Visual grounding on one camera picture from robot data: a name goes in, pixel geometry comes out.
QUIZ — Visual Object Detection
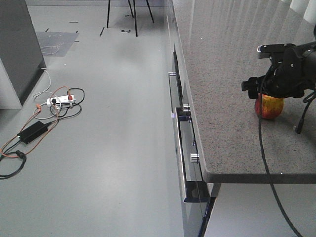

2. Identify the orange cable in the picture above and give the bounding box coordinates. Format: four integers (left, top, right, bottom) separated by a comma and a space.
0, 86, 72, 158

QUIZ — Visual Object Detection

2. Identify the black power adapter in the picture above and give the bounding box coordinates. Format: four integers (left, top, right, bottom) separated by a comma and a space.
17, 121, 51, 144

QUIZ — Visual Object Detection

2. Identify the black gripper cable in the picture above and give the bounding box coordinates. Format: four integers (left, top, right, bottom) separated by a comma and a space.
258, 71, 305, 237

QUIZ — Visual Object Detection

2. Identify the white floor cable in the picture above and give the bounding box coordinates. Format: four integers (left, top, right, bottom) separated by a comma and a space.
33, 69, 56, 107

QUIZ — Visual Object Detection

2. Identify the dark grey cabinet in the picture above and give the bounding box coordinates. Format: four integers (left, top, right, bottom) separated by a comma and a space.
0, 0, 46, 109

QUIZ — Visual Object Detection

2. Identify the black floor cable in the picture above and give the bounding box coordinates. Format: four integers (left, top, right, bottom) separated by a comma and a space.
0, 87, 85, 180

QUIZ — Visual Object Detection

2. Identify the white chair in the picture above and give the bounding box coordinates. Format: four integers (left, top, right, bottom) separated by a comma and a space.
106, 0, 155, 37

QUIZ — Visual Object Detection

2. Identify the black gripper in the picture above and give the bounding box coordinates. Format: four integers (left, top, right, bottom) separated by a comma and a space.
241, 43, 316, 99

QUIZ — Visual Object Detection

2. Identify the white power strip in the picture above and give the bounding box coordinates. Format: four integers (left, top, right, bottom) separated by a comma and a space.
46, 95, 76, 107

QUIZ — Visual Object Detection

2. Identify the red yellow apple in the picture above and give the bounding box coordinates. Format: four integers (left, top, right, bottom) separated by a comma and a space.
255, 94, 284, 119

